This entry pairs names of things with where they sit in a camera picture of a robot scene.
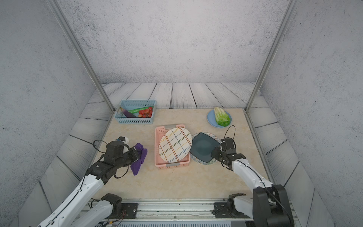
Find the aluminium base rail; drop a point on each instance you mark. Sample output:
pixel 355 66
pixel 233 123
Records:
pixel 191 213

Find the red strawberries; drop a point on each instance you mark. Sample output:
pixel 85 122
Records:
pixel 146 113

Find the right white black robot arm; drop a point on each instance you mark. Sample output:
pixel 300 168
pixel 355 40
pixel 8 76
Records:
pixel 269 205

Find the metal frame post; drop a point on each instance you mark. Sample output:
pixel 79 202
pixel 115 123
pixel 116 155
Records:
pixel 54 6
pixel 272 52

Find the purple eggplant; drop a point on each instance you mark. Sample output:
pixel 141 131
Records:
pixel 128 114

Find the right metal frame post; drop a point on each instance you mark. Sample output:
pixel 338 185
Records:
pixel 272 52

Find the plaid striped white plate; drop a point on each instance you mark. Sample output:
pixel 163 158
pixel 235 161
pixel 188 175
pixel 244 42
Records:
pixel 175 145

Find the green cucumber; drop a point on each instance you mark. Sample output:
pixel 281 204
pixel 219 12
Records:
pixel 138 109

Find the dark teal square plate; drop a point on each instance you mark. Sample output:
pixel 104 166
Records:
pixel 204 147

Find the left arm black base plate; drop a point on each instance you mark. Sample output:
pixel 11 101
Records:
pixel 129 210

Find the pink plastic basket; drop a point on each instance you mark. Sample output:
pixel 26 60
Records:
pixel 159 163

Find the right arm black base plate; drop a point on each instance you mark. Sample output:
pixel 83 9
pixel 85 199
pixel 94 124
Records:
pixel 221 210

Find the purple cloth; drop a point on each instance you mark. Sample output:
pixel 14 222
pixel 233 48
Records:
pixel 142 152

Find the small blue plate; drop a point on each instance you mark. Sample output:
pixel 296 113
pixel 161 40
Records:
pixel 212 120

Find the colourful squiggle round plate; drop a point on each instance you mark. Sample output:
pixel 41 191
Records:
pixel 198 161

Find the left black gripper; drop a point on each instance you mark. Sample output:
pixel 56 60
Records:
pixel 133 151

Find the left metal frame post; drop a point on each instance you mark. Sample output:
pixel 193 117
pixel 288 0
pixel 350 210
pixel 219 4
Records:
pixel 54 6

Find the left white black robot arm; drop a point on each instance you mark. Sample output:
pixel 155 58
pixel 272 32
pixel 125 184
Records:
pixel 118 154

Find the light blue plastic basket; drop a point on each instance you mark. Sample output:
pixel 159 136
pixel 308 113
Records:
pixel 134 104

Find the green lettuce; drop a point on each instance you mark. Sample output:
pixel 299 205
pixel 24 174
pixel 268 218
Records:
pixel 221 117

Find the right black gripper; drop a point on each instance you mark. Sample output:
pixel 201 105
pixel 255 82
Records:
pixel 215 152

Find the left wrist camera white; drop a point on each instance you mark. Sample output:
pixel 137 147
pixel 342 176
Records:
pixel 125 140

